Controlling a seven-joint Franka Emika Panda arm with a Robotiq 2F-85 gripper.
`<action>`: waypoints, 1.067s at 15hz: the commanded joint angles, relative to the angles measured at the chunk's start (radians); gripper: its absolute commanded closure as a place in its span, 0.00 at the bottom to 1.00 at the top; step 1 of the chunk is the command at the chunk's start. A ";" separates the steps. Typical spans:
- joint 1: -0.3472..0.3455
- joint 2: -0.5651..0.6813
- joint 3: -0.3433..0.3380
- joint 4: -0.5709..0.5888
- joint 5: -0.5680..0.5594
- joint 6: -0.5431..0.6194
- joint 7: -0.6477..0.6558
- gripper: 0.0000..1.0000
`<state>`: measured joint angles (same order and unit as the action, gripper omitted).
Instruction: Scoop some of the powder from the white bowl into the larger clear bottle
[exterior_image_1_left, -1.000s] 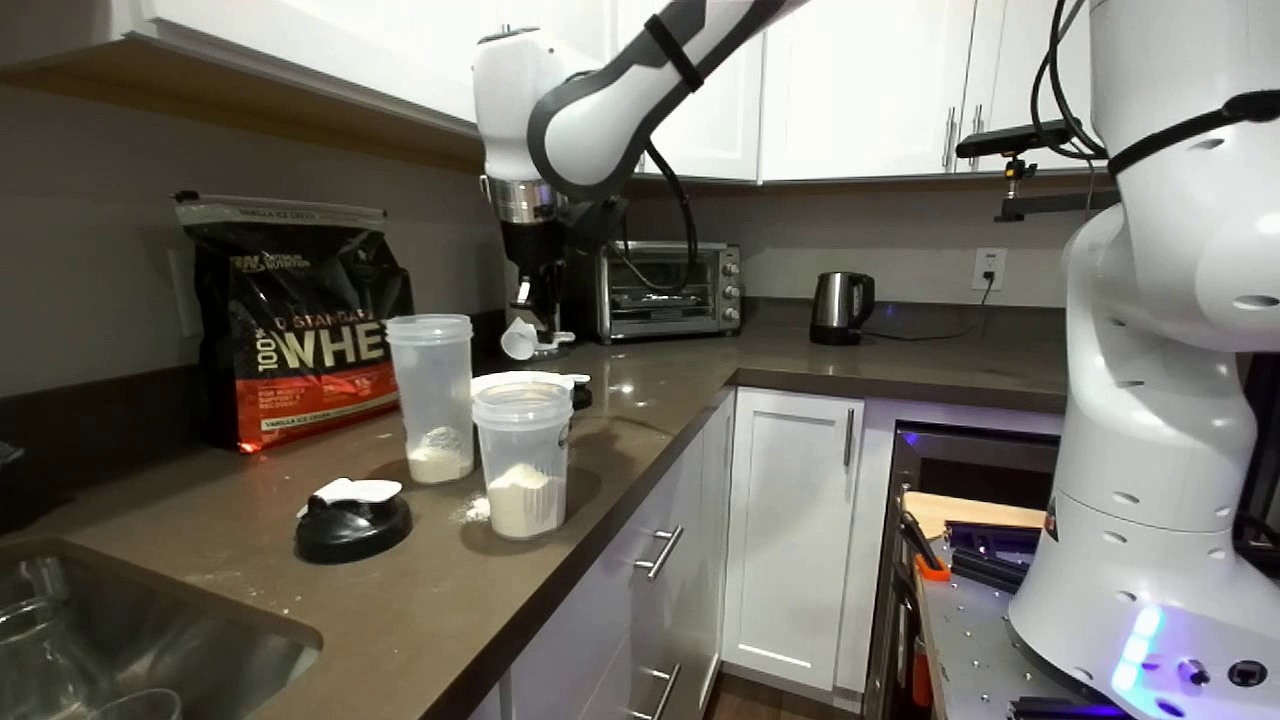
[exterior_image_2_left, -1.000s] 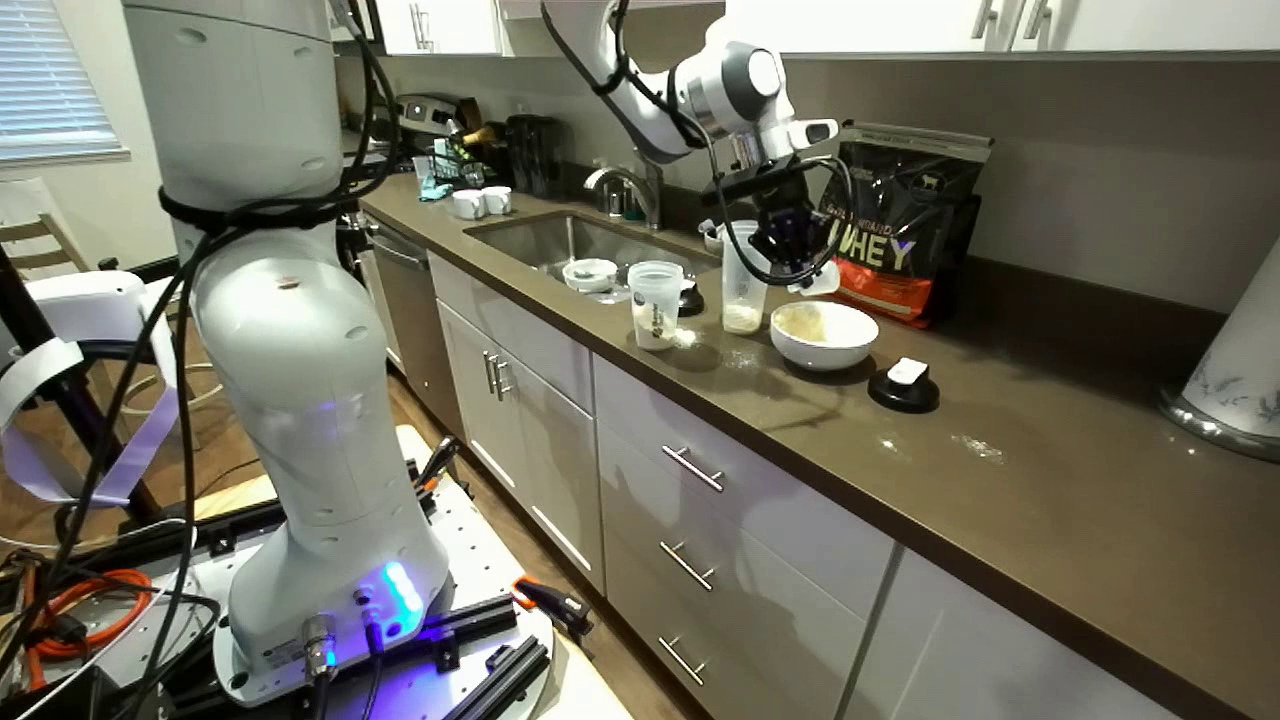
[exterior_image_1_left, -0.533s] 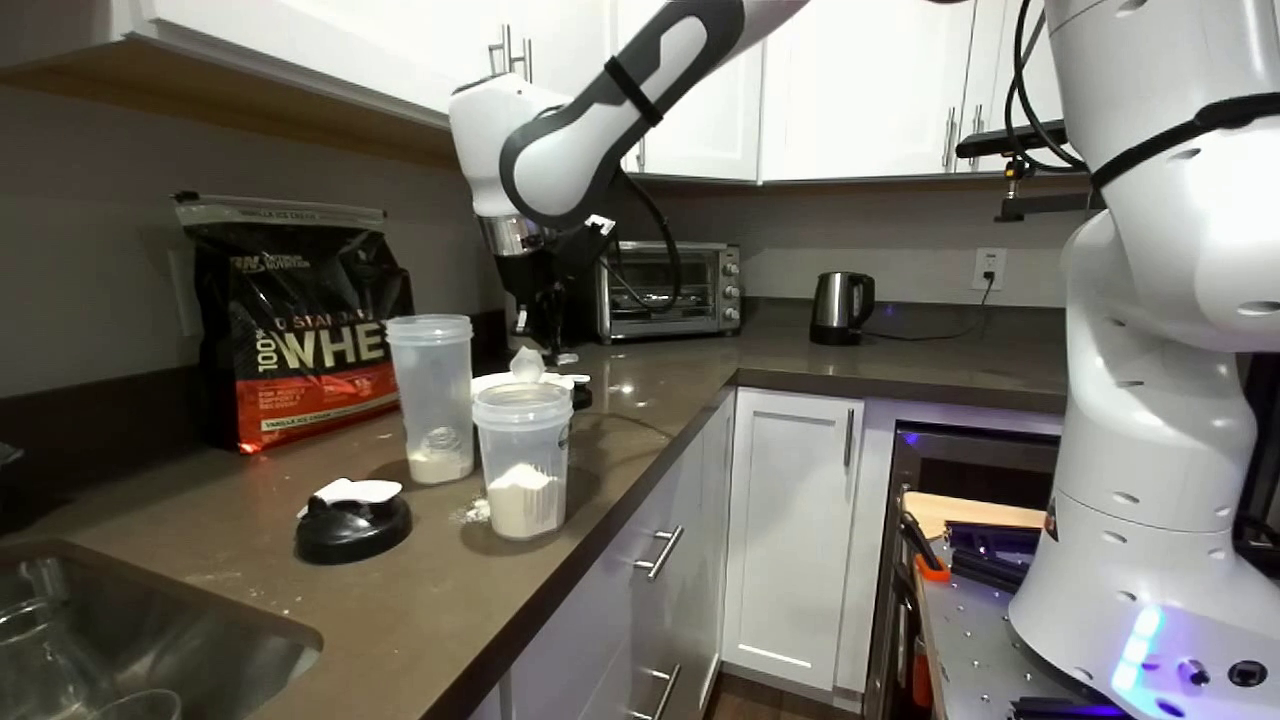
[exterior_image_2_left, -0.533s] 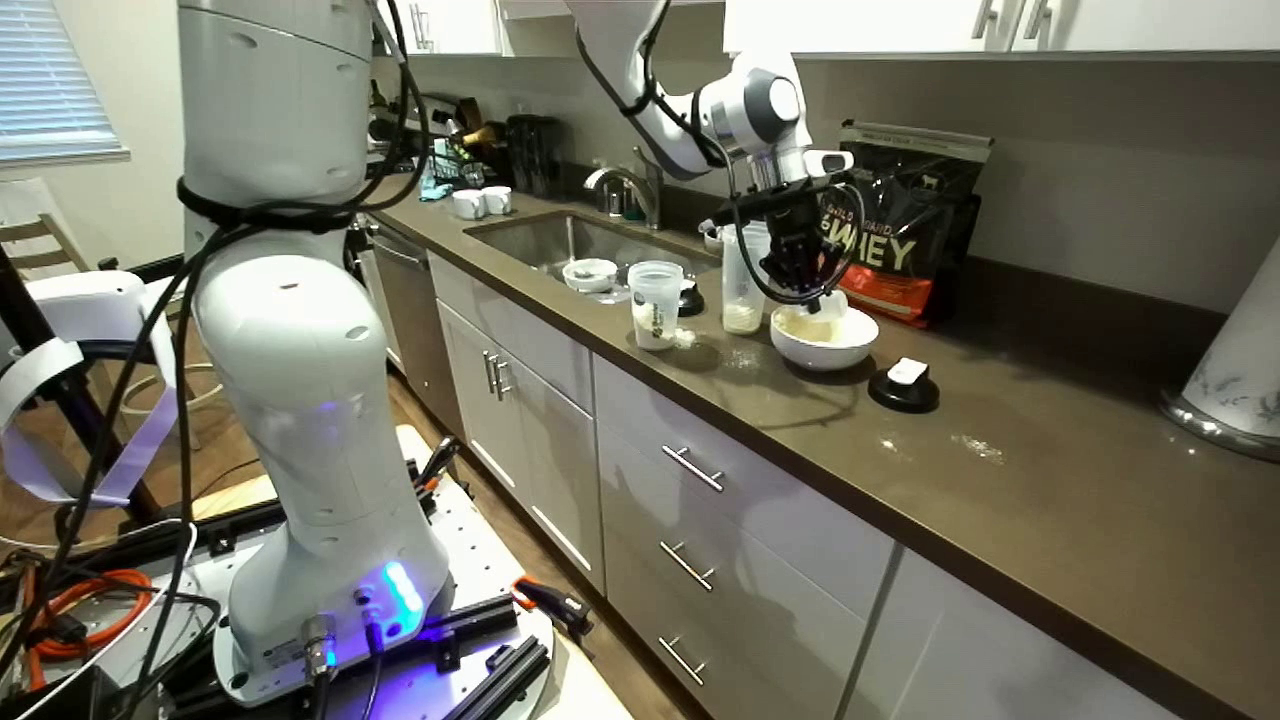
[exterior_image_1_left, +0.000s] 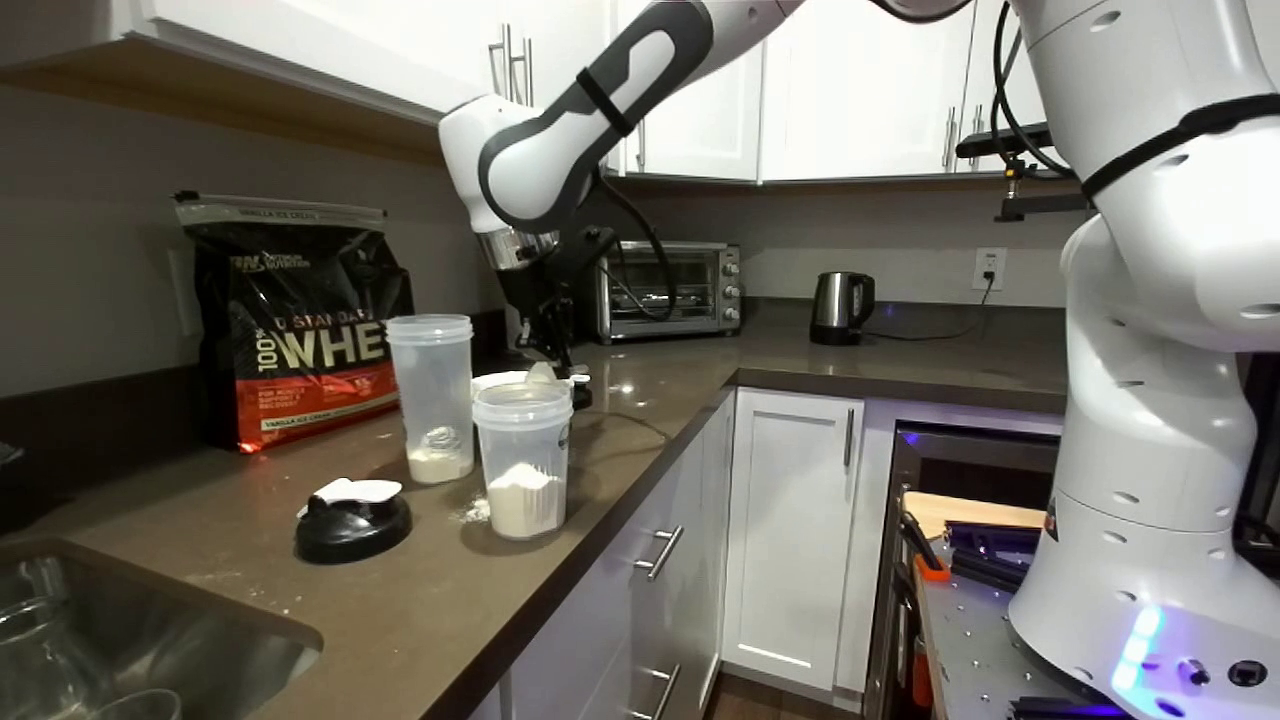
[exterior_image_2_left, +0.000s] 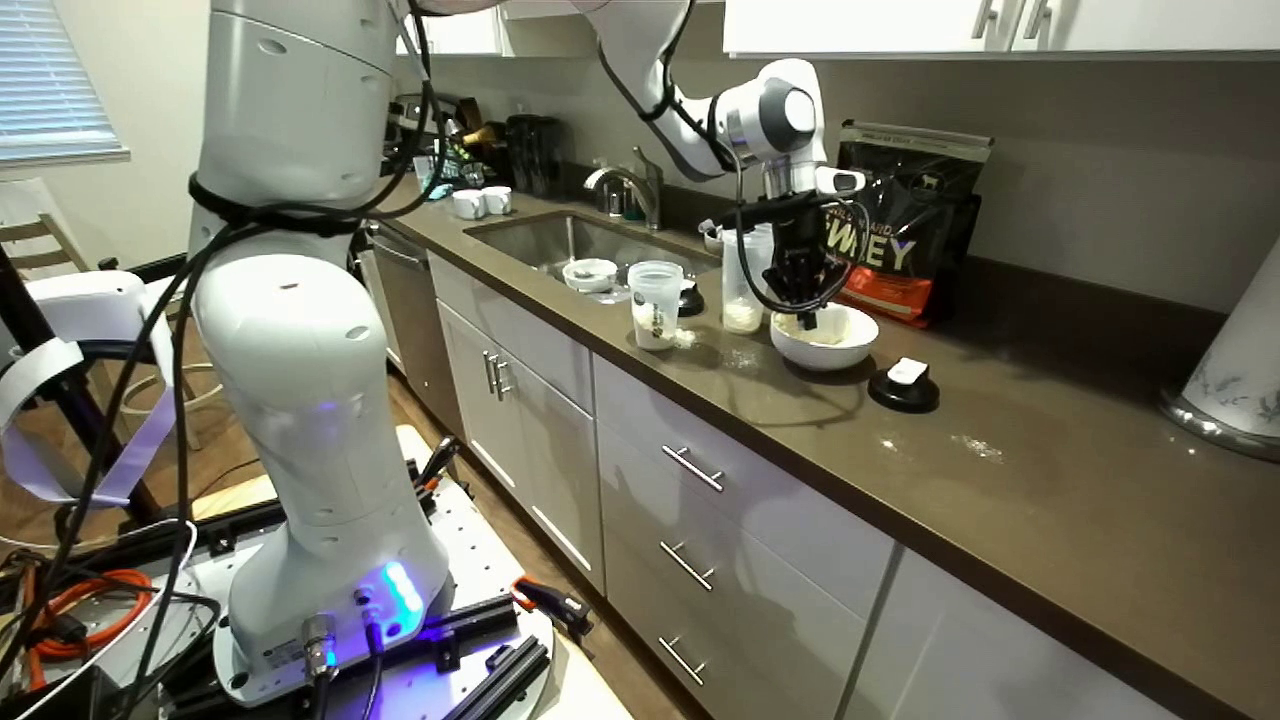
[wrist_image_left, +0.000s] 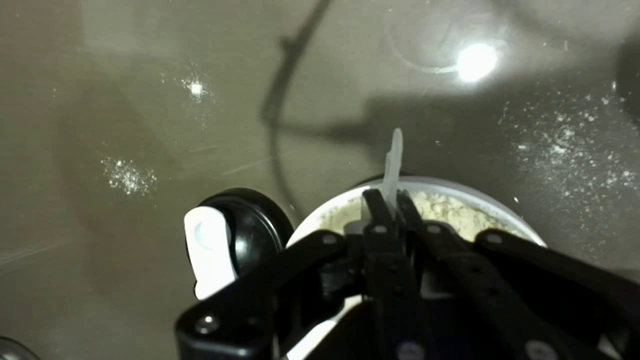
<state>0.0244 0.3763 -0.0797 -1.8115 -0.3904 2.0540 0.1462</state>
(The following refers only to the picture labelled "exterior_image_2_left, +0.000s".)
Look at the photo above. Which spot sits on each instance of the white curved chair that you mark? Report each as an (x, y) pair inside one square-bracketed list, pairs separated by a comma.
[(92, 301)]

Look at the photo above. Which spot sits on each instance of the orange and black tool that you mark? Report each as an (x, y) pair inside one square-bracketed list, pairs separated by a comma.
[(552, 605)]

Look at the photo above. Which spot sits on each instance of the white round food container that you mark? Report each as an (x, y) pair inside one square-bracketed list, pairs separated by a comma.
[(591, 278)]

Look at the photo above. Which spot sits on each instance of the black tripod stand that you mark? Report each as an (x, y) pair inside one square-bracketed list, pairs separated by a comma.
[(67, 386)]

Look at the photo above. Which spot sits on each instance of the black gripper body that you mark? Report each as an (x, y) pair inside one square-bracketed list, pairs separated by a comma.
[(805, 244)]

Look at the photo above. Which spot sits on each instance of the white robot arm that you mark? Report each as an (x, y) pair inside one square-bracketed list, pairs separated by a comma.
[(306, 403)]

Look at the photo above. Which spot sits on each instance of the short clear shaker bottle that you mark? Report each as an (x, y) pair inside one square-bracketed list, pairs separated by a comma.
[(658, 301)]

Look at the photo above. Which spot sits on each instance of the white window blind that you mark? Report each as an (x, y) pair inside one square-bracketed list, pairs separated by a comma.
[(53, 82)]

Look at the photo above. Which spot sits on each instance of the flat cabinet drawer front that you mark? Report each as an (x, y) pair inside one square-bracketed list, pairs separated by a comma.
[(785, 513), (774, 699), (785, 605)]

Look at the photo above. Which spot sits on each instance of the white bowl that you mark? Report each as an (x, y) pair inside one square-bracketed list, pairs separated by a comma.
[(832, 351)]

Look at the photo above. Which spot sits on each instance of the white mug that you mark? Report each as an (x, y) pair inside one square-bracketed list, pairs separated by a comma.
[(497, 202), (469, 205)]

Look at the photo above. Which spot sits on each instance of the black coffee maker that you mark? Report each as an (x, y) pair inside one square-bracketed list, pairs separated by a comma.
[(534, 155)]

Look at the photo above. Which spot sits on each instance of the built-in dishwasher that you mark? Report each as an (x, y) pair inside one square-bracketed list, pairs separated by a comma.
[(414, 335)]

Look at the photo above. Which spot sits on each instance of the black metal clamp bar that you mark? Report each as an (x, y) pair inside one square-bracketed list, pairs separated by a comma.
[(462, 624), (505, 673)]

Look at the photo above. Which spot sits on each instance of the black whey protein bag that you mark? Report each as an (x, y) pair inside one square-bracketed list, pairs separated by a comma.
[(921, 255)]

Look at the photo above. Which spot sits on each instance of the chrome sink faucet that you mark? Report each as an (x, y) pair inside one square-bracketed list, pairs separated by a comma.
[(648, 186)]

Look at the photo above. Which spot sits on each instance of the black lid with white cap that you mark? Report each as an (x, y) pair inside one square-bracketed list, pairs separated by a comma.
[(905, 396), (692, 301)]

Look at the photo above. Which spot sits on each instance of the flat lower cabinet door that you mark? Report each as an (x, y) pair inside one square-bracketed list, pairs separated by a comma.
[(552, 480), (464, 403), (986, 664)]

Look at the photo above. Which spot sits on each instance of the stainless steel sink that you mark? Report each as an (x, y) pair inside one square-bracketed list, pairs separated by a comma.
[(547, 242)]

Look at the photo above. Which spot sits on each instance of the white upper cabinet door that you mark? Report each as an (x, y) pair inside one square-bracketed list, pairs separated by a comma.
[(905, 25), (1161, 25)]

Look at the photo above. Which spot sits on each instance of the white cylinder with metal base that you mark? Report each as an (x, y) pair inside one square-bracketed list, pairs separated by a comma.
[(1245, 363)]

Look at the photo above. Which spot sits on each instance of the tall clear shaker bottle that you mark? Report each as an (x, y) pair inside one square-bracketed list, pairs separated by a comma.
[(742, 285)]

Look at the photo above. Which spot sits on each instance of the fixed sink cabinet panel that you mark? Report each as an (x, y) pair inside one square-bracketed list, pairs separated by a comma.
[(522, 327)]

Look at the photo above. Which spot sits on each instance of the perforated robot mounting table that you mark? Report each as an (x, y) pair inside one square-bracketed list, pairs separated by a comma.
[(464, 534)]

